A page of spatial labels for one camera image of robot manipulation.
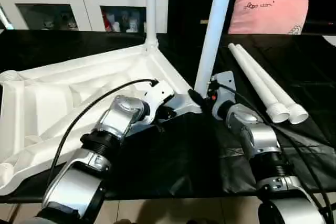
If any white plastic table leg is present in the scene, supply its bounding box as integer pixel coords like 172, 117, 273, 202
234, 44, 310, 125
142, 0, 159, 52
227, 42, 291, 124
193, 0, 237, 99

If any white plastic table top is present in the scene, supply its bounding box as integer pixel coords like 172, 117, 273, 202
0, 41, 205, 196

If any black work mat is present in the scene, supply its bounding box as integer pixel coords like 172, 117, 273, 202
0, 29, 336, 204

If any pink pillow with print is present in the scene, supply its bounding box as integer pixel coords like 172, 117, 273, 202
227, 0, 311, 36

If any white blue patterned pole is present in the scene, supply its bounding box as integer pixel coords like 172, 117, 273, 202
0, 5, 14, 31

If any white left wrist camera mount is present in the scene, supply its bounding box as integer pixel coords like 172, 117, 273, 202
142, 79, 176, 125

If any black left wrist camera cable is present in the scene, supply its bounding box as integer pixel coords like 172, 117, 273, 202
49, 78, 160, 183

